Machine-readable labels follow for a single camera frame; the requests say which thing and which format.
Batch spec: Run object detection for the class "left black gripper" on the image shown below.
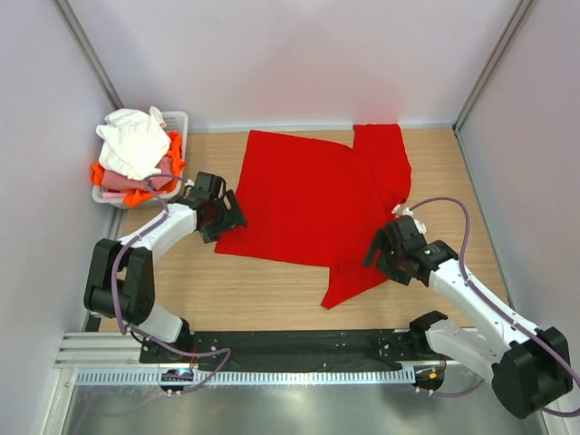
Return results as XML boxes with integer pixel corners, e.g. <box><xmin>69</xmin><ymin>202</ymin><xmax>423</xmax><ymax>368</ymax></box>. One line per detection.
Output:
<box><xmin>200</xmin><ymin>189</ymin><xmax>247</xmax><ymax>243</ymax></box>

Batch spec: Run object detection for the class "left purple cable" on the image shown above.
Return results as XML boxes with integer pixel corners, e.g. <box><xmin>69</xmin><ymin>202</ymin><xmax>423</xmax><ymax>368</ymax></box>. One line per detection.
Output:
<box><xmin>90</xmin><ymin>174</ymin><xmax>233</xmax><ymax>417</ymax></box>

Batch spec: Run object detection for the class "pink t-shirt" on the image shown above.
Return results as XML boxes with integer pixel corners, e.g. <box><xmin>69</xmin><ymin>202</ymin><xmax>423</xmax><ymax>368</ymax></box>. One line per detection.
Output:
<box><xmin>101</xmin><ymin>156</ymin><xmax>184</xmax><ymax>192</ymax></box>

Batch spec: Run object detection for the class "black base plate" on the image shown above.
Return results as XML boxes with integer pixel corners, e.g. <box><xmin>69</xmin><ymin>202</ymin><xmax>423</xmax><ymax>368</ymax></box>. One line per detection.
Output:
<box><xmin>138</xmin><ymin>328</ymin><xmax>454</xmax><ymax>373</ymax></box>

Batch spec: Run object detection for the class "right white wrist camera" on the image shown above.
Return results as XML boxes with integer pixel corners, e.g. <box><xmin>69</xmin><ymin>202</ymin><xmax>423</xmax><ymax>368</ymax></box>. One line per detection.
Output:
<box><xmin>391</xmin><ymin>204</ymin><xmax>427</xmax><ymax>235</ymax></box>

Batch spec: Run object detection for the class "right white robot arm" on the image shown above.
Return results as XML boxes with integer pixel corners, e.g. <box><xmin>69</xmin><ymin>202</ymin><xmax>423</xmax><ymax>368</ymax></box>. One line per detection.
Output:
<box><xmin>363</xmin><ymin>216</ymin><xmax>573</xmax><ymax>419</ymax></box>

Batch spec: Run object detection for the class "red t-shirt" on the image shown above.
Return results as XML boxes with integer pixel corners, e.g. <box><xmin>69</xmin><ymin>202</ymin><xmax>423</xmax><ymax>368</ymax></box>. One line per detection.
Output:
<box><xmin>215</xmin><ymin>124</ymin><xmax>411</xmax><ymax>309</ymax></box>

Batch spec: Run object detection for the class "white laundry basket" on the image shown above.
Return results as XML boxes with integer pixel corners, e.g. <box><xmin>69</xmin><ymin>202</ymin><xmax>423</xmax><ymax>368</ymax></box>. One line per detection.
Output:
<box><xmin>91</xmin><ymin>111</ymin><xmax>189</xmax><ymax>209</ymax></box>

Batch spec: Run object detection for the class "white t-shirt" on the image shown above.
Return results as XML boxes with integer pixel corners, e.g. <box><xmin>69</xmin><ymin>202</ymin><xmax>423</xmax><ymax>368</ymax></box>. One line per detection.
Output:
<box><xmin>96</xmin><ymin>106</ymin><xmax>170</xmax><ymax>180</ymax></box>

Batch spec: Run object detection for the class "white slotted cable duct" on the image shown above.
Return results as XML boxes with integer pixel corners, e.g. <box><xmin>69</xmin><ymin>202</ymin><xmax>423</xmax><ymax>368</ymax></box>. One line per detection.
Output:
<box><xmin>76</xmin><ymin>367</ymin><xmax>415</xmax><ymax>387</ymax></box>

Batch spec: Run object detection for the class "orange t-shirt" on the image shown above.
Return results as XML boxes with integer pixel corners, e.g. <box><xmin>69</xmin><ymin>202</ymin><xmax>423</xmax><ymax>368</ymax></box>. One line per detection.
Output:
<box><xmin>90</xmin><ymin>130</ymin><xmax>187</xmax><ymax>208</ymax></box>

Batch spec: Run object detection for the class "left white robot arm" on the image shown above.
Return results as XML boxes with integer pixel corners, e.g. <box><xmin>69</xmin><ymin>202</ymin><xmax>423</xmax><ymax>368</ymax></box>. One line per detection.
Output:
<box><xmin>83</xmin><ymin>171</ymin><xmax>247</xmax><ymax>363</ymax></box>

